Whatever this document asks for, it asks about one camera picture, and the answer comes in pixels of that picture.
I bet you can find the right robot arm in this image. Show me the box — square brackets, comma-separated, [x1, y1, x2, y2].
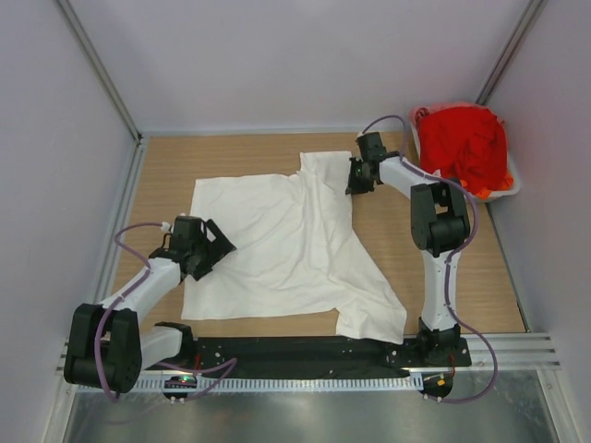
[345, 132, 472, 365]

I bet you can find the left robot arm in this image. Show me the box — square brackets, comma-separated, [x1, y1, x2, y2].
[63, 215, 236, 401]

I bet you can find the red t-shirt in basket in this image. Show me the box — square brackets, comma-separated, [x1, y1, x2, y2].
[417, 105, 509, 191]

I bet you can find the white t-shirt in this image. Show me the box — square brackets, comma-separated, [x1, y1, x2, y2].
[181, 151, 407, 344]

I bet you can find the aluminium frame rail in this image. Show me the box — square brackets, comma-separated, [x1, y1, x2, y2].
[54, 334, 562, 376]

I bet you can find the grey perforated plastic basket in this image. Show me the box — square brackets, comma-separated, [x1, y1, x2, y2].
[409, 104, 522, 204]

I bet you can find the orange garment in basket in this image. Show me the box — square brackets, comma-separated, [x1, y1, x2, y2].
[460, 171, 517, 201]

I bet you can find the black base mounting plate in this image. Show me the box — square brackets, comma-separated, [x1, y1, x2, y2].
[180, 336, 472, 379]

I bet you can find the slotted cable duct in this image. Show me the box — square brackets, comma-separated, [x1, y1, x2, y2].
[130, 373, 424, 394]

